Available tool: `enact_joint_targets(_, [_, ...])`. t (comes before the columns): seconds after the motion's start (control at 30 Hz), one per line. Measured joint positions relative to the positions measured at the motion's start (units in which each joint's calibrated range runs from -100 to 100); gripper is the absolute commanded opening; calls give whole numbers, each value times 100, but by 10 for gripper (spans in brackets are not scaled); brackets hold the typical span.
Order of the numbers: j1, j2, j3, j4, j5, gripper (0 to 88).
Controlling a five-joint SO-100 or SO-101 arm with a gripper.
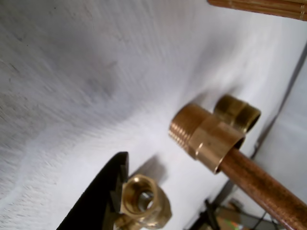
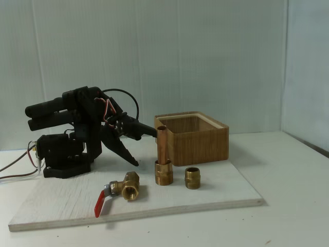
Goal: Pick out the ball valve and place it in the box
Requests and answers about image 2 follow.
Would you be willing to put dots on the large brass threaded fitting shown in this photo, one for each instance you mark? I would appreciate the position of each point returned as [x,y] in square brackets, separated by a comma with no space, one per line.
[163,175]

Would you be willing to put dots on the white painted plywood board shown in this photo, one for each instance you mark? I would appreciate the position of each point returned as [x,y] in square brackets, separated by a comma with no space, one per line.
[180,200]

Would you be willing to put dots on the slatted wooden box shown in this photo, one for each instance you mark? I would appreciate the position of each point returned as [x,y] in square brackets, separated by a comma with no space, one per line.
[200,146]

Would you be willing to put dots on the copper pipe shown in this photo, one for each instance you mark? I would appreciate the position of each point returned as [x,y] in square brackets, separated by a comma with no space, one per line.
[162,146]

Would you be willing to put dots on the small brass threaded nipple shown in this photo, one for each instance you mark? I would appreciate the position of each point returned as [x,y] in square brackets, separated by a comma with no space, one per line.
[192,178]

